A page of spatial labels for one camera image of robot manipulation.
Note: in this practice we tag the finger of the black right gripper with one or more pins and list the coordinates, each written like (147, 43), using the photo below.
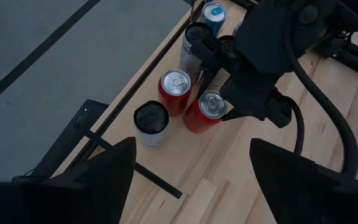
(236, 113)
(206, 82)

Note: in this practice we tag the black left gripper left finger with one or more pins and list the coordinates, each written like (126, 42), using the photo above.
(89, 193)

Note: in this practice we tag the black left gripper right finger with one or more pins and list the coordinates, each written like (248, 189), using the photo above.
(306, 196)

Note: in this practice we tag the red Coca-Cola can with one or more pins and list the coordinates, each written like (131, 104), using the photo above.
(211, 104)
(176, 82)

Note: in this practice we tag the white pineapple Celsius can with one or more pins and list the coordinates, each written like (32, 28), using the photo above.
(189, 59)

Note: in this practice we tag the white Arctic Vibe Celsius can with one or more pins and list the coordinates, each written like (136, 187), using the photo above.
(151, 118)

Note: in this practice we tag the blue Red Bull can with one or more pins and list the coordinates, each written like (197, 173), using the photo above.
(213, 12)

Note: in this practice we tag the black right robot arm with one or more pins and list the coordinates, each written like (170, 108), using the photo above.
(269, 31)

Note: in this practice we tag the black box with LED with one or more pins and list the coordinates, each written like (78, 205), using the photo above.
(70, 140)

